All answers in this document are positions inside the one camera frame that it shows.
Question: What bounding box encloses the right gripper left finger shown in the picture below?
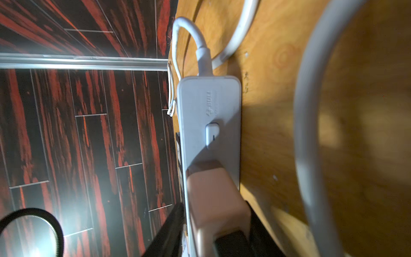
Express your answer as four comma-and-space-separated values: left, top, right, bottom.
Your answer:
142, 202, 185, 257

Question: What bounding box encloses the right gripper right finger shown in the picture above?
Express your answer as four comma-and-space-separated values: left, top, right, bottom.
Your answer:
246, 201, 286, 257

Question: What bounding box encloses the pink adapter end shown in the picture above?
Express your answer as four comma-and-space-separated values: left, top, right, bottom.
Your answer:
187, 161, 252, 257

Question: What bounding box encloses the black power strip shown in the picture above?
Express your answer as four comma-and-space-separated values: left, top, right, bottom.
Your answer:
176, 132, 183, 182

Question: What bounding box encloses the white power strip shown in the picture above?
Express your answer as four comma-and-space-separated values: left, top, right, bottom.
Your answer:
177, 76, 241, 257

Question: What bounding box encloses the white power cable right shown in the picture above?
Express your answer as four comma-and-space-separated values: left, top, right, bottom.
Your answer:
171, 0, 367, 257

